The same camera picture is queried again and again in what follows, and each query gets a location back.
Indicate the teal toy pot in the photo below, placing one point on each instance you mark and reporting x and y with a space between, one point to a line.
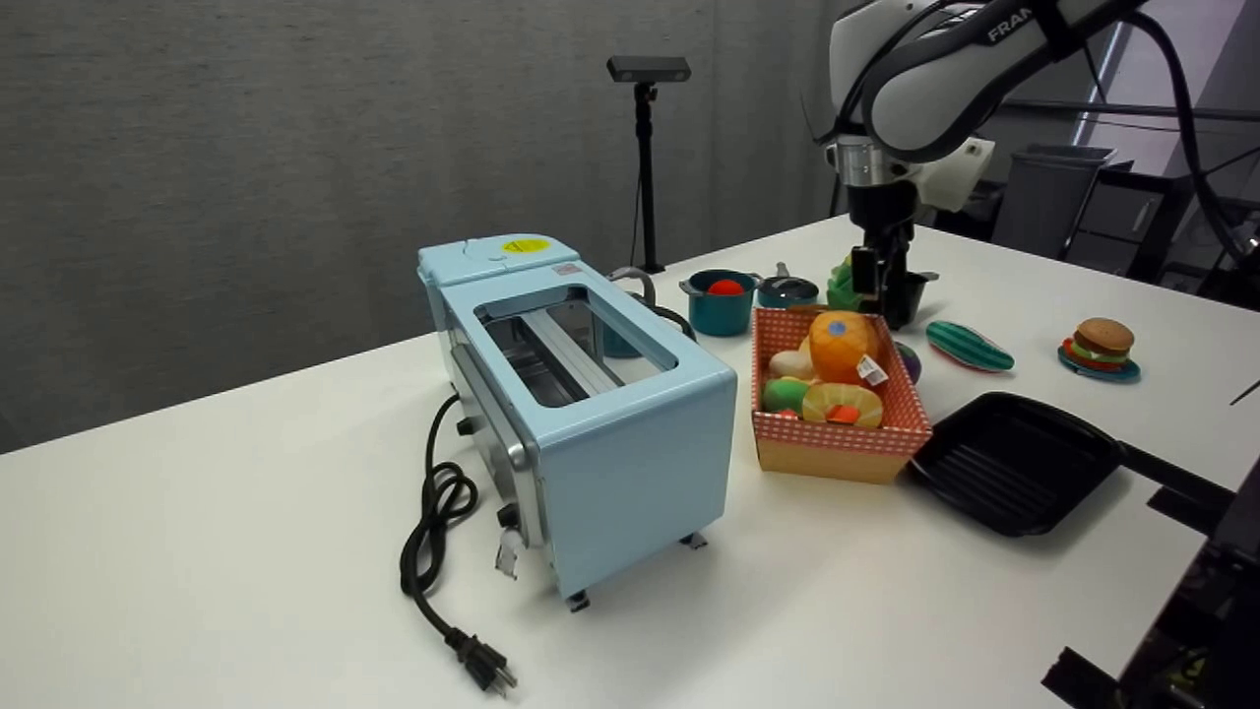
716 300

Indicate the black grill pan tray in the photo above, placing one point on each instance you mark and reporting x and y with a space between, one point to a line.
1014 463

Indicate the yellow plush food in box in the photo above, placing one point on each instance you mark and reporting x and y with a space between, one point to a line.
841 403

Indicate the toy burger on plate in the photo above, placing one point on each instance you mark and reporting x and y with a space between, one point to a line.
1100 350

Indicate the grey pot lid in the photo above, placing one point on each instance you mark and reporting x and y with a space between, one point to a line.
779 288

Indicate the grey trash bin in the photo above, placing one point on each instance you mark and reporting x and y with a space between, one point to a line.
1043 200

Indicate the black toy saucepan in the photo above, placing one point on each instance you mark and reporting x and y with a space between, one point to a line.
903 297

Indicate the green plush vegetable in box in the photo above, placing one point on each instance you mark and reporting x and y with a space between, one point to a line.
779 390

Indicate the purple eggplant plush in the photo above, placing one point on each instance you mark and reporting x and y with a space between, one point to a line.
911 359

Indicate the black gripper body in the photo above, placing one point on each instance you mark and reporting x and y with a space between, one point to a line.
886 220

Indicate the pineapple plush toy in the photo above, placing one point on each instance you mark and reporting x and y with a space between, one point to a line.
841 335

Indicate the red checkered cardboard box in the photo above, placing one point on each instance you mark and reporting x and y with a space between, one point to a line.
786 443

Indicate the light blue toaster oven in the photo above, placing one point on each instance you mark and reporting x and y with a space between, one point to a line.
604 426

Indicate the watermelon slice plush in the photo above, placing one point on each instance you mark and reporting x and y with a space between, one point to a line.
966 350

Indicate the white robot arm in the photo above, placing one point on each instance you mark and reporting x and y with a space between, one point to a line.
915 80

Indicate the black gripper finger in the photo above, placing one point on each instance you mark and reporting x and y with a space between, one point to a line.
886 272
866 280

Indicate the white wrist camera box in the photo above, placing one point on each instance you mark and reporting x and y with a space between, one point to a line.
950 178

